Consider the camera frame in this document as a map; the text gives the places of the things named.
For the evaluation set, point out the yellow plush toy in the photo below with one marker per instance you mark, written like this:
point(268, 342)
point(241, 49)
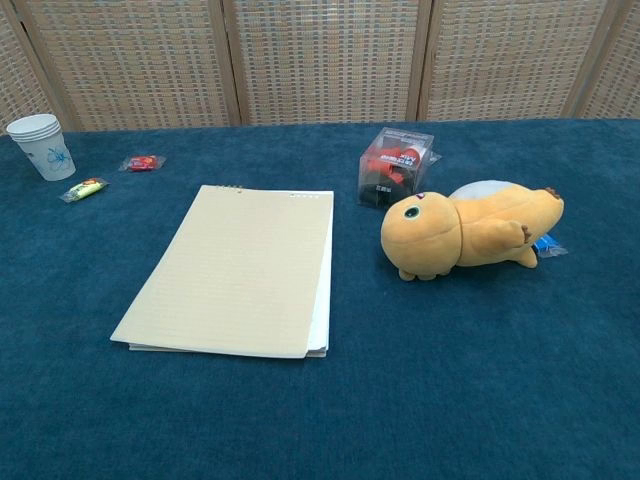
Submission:
point(450, 235)

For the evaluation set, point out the white wrapped candy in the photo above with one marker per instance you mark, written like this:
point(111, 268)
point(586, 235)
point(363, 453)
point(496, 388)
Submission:
point(434, 157)

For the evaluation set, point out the blue wrapped candy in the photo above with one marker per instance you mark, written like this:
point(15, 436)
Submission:
point(547, 245)

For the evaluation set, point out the woven folding screen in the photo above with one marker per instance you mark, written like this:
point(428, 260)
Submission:
point(325, 60)

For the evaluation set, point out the red wrapped candy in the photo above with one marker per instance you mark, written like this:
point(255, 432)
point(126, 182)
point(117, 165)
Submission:
point(141, 163)

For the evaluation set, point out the clear box with red toy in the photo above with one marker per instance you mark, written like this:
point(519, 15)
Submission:
point(392, 165)

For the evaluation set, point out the white paper cup stack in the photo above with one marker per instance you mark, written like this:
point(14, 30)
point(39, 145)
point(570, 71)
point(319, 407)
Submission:
point(47, 155)

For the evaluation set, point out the yellow notepad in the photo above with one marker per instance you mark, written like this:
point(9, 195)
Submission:
point(225, 270)

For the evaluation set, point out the blue table cloth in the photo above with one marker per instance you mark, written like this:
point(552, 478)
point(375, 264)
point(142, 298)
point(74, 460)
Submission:
point(450, 375)

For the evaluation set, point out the yellow green wrapped candy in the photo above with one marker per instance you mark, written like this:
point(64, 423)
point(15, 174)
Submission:
point(84, 189)

